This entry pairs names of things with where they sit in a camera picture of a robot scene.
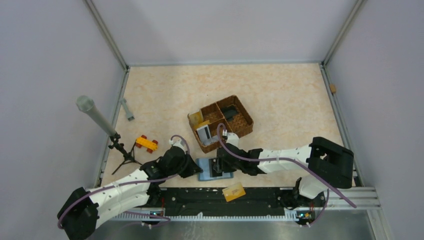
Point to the black tube clamp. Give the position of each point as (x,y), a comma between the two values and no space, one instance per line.
(128,156)

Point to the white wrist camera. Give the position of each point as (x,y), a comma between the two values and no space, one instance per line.
(231,138)
(177,141)

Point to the woven wicker tray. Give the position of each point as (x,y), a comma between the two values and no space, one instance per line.
(242,124)

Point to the grey metal tube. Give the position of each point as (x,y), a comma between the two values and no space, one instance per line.
(87,106)

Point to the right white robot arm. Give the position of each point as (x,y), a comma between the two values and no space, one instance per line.
(329,165)

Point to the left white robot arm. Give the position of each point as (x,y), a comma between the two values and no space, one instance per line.
(85,210)

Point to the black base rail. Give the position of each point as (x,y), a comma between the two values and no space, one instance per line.
(257,202)

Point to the yellow red toy car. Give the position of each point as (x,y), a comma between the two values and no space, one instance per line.
(150,145)

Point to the single black VIP card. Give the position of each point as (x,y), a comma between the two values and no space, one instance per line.
(215,168)

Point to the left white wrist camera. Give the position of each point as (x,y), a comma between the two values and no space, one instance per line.
(177,141)

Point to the gold credit card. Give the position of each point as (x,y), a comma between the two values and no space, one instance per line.
(233,192)

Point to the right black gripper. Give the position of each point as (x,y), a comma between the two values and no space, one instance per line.
(222,167)

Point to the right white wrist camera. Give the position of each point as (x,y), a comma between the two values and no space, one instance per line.
(231,138)

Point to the black VIP card stack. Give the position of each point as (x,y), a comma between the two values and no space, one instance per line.
(229,112)

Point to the blue leather card holder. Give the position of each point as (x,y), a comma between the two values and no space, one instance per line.
(205,176)

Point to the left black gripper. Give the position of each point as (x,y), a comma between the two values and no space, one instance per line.
(192,168)

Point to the small tan cork piece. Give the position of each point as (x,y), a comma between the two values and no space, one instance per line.
(332,88)

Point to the white blue card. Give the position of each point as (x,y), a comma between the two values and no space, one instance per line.
(205,136)

